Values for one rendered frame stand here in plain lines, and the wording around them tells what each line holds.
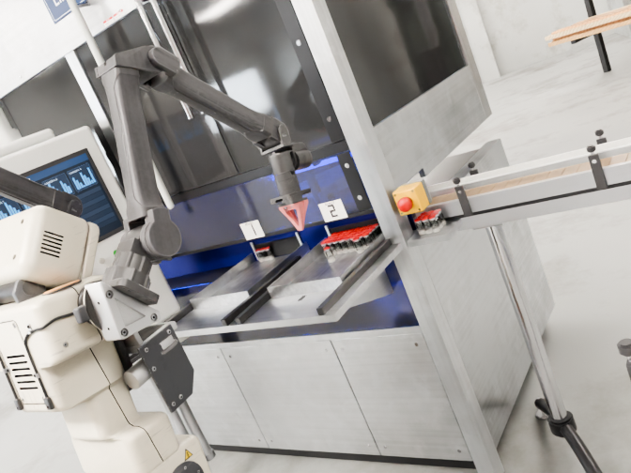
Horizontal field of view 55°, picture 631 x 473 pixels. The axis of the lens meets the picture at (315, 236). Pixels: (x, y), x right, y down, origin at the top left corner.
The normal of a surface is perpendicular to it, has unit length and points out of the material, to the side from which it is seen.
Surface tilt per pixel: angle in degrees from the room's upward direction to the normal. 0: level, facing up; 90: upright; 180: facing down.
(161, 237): 88
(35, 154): 90
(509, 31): 90
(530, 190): 90
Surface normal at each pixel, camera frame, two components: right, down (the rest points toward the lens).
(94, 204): 0.66, -0.08
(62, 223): 0.79, -0.18
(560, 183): -0.50, 0.42
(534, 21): -0.26, 0.36
